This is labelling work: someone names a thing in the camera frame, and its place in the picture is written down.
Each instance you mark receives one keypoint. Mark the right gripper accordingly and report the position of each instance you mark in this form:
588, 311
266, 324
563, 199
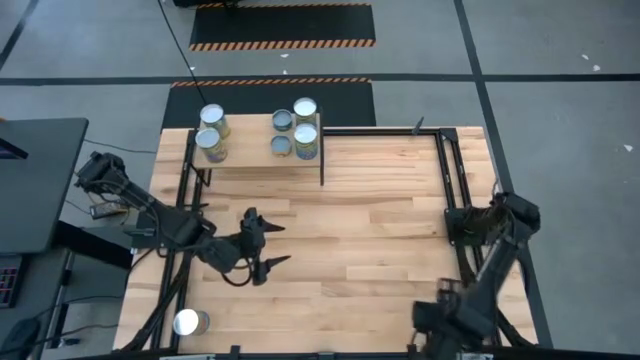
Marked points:
430, 322

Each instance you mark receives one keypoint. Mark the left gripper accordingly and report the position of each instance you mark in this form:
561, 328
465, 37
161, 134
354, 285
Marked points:
252, 235

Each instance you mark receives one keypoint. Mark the short yellow green can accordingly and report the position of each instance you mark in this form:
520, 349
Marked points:
281, 145

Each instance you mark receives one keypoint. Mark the tall blue cherries can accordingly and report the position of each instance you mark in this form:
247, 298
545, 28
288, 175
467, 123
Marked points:
305, 134

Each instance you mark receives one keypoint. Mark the tall grey peaches can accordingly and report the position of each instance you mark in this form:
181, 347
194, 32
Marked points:
208, 137

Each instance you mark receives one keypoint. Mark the short dark teal can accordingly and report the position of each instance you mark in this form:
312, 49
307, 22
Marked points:
282, 120

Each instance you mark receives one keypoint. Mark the tall can with silver lid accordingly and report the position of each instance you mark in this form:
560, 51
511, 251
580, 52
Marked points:
305, 106

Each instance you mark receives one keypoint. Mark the small grey-blue can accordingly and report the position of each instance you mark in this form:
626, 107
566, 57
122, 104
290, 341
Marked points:
212, 114

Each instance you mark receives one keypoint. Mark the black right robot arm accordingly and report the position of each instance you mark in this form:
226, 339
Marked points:
495, 270

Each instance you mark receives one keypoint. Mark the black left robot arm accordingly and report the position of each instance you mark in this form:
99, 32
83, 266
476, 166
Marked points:
165, 225

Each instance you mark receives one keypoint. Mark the wooden shelf with black legs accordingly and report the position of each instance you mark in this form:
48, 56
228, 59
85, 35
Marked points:
250, 145

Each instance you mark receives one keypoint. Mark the silver can with yellow label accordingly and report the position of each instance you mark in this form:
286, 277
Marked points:
187, 322

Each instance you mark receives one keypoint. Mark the black hazard-striped floor mat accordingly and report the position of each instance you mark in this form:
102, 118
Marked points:
280, 25
345, 105

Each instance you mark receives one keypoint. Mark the grey desk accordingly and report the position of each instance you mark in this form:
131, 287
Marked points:
45, 190

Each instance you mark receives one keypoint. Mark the keyboard with red keys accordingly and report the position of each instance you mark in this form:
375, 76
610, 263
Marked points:
9, 285

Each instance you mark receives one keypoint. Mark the dark laptop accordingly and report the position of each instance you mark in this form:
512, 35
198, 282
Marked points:
10, 150

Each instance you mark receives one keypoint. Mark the black metal table frame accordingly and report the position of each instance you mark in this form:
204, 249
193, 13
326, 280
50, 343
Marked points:
380, 132

